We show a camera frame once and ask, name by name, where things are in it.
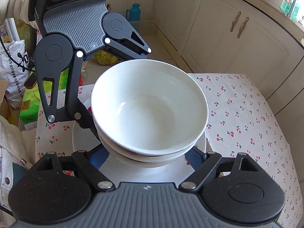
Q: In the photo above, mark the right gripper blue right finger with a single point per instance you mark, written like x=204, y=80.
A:
x=205, y=167

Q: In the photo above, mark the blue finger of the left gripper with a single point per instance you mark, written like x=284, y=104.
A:
x=89, y=123

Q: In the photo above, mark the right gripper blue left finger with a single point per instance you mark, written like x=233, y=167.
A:
x=88, y=164

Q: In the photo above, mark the white fruit plate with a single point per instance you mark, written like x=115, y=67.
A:
x=118, y=171

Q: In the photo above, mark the white pink floral bowl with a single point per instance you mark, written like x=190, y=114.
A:
x=121, y=150

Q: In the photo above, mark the yellow plastic bag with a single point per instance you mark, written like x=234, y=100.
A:
x=104, y=58

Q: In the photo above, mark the green cardboard box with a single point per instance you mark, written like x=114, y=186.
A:
x=29, y=111

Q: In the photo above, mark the cherry print tablecloth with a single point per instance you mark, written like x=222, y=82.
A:
x=240, y=120

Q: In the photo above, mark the blue thermos jug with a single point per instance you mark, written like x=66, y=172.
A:
x=133, y=14

